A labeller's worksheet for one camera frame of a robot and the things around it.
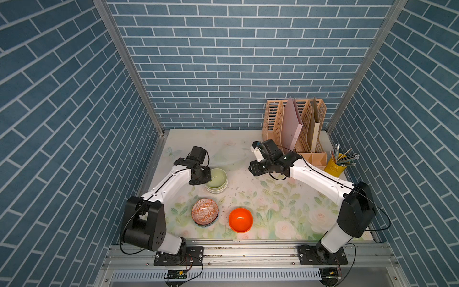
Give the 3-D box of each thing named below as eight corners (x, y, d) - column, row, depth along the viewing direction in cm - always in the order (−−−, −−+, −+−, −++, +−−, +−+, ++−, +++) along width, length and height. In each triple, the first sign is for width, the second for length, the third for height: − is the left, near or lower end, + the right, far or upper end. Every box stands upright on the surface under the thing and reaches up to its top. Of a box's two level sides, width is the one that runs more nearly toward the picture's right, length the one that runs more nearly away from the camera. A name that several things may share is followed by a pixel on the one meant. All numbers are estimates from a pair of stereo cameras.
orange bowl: (228, 234, 81) (228, 231, 78) (229, 210, 88) (229, 207, 85) (253, 234, 81) (253, 231, 78) (251, 210, 88) (252, 207, 85)
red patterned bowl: (192, 228, 82) (189, 223, 77) (196, 204, 90) (193, 198, 84) (217, 228, 82) (215, 223, 77) (219, 204, 90) (217, 198, 84)
